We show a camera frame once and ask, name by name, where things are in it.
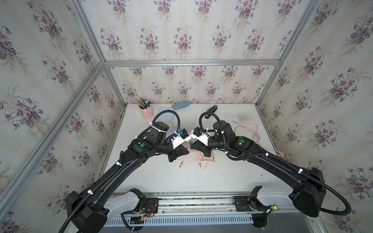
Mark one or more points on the black stapler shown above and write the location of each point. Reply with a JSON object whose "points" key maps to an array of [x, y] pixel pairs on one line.
{"points": [[213, 109]]}

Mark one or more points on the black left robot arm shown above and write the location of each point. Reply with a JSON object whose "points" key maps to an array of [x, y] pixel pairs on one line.
{"points": [[87, 210]]}

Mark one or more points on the blue fabric pencil case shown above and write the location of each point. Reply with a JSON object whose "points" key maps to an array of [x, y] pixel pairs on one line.
{"points": [[180, 105]]}

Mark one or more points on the coloured pens bundle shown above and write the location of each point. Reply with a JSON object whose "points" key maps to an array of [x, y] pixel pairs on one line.
{"points": [[143, 103]]}

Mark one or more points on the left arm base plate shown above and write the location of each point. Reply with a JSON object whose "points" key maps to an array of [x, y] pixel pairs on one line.
{"points": [[147, 206]]}

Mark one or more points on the aluminium rail frame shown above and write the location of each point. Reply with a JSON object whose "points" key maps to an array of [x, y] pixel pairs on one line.
{"points": [[203, 203]]}

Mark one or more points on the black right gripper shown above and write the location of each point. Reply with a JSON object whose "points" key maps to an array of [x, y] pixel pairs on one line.
{"points": [[201, 147]]}

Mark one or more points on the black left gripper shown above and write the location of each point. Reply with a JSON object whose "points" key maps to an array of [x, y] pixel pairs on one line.
{"points": [[178, 152]]}

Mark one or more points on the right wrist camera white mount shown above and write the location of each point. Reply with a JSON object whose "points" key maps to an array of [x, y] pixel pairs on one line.
{"points": [[200, 135]]}

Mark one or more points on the pink pen holder cup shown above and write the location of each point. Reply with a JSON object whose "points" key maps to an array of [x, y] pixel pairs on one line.
{"points": [[147, 113]]}

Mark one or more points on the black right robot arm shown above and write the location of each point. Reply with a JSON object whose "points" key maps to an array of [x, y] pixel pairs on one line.
{"points": [[309, 188]]}

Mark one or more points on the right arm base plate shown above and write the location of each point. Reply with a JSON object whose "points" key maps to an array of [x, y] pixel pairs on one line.
{"points": [[248, 203]]}

